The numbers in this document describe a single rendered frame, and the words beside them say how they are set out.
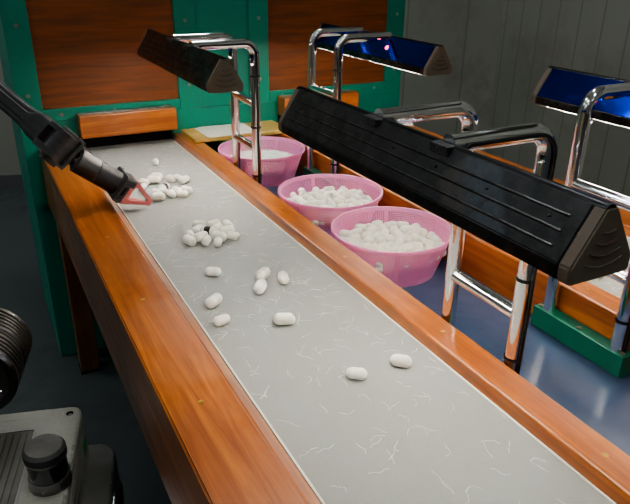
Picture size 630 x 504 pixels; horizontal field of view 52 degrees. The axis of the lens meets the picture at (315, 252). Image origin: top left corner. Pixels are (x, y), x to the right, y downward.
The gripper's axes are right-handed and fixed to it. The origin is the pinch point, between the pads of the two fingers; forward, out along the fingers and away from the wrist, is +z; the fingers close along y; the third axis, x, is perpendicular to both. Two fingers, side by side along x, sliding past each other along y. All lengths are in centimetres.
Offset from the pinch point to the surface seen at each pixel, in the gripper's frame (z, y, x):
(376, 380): 10, -85, -7
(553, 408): 21, -103, -19
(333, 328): 11, -69, -7
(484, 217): -11, -103, -31
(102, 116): -6, 54, -8
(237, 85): -5.6, -18.2, -33.9
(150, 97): 5, 61, -21
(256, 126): 14.1, 3.6, -30.5
